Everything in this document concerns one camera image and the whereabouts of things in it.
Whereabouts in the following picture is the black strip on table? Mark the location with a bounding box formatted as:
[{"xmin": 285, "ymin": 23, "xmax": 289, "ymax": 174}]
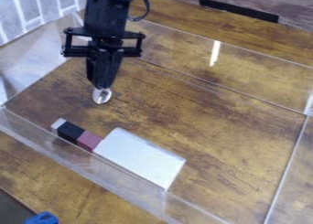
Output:
[{"xmin": 198, "ymin": 0, "xmax": 278, "ymax": 24}]

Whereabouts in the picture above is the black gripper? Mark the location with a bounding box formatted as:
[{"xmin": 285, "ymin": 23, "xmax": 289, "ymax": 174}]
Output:
[{"xmin": 62, "ymin": 0, "xmax": 146, "ymax": 89}]

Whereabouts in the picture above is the spoon with yellow handle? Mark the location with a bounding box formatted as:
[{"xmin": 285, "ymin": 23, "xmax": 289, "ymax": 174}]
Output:
[{"xmin": 92, "ymin": 89, "xmax": 113, "ymax": 104}]

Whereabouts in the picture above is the blue object at bottom edge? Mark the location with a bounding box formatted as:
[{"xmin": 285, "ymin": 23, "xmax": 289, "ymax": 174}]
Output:
[{"xmin": 23, "ymin": 212, "xmax": 59, "ymax": 224}]

